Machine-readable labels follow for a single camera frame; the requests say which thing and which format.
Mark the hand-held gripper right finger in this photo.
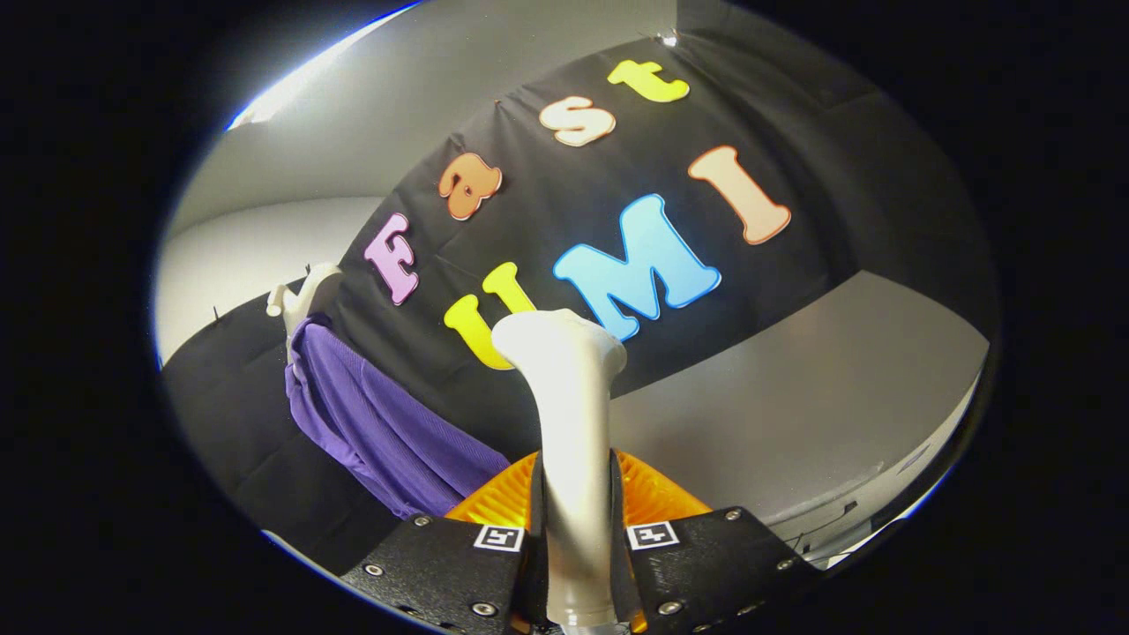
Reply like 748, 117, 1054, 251
609, 448, 826, 635

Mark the grey cabinet with black top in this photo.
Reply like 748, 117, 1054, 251
609, 269, 991, 565

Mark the purple jacket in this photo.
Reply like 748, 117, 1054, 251
284, 316, 512, 519

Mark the white clothes hanger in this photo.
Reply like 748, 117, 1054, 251
266, 262, 343, 340

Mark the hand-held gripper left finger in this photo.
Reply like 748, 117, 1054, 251
340, 450, 543, 635

